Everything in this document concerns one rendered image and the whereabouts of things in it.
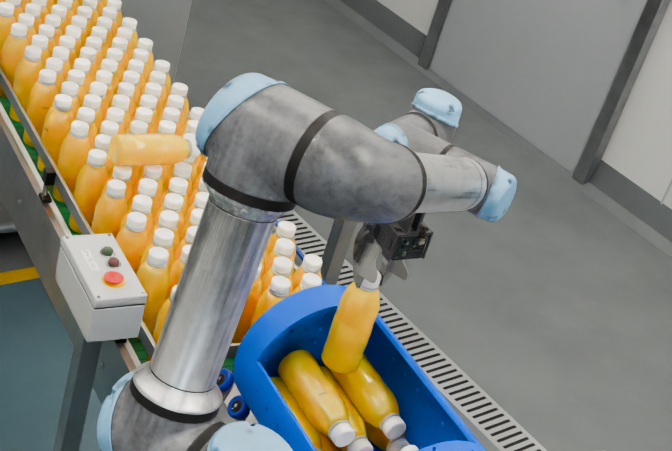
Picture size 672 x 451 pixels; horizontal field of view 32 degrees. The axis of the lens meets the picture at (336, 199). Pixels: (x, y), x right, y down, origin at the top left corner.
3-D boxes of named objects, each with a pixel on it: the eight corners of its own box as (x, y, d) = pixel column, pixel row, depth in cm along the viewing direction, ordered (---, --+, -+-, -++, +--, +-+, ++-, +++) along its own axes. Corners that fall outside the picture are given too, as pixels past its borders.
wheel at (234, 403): (248, 408, 213) (254, 412, 214) (241, 389, 216) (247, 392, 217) (229, 421, 214) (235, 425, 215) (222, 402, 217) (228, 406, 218)
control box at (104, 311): (86, 343, 213) (96, 298, 208) (54, 278, 227) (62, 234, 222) (138, 338, 219) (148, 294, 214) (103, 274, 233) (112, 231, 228)
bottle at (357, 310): (365, 374, 205) (396, 289, 196) (331, 380, 201) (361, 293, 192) (345, 348, 209) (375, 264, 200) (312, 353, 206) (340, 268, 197)
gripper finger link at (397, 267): (393, 302, 194) (401, 258, 189) (376, 280, 198) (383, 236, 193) (410, 297, 195) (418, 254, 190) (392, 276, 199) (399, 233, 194)
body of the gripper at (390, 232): (385, 265, 185) (407, 201, 179) (359, 234, 191) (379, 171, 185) (424, 262, 189) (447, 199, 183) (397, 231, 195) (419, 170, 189)
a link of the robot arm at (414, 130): (430, 154, 163) (465, 134, 172) (363, 120, 167) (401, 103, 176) (415, 202, 167) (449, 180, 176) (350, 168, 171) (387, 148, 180)
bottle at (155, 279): (138, 347, 233) (155, 271, 224) (115, 327, 236) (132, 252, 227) (165, 336, 238) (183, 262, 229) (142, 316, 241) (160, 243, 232)
